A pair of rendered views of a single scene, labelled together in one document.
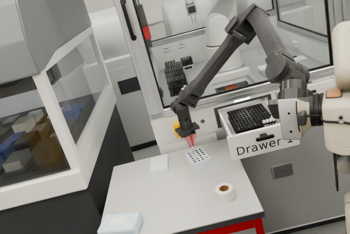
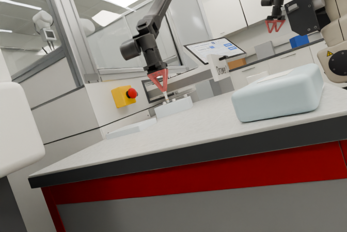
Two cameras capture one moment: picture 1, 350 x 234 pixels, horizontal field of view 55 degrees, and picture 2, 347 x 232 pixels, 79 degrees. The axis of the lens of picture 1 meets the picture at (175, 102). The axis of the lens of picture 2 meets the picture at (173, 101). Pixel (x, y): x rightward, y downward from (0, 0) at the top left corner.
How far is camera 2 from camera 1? 1.46 m
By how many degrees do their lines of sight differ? 67
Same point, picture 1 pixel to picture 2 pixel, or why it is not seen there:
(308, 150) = not seen: hidden behind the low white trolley
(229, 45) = not seen: outside the picture
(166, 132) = (106, 104)
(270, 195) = not seen: hidden behind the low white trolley
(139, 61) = not seen: outside the picture
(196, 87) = (157, 16)
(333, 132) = not seen: outside the picture
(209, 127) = (143, 102)
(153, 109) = (85, 65)
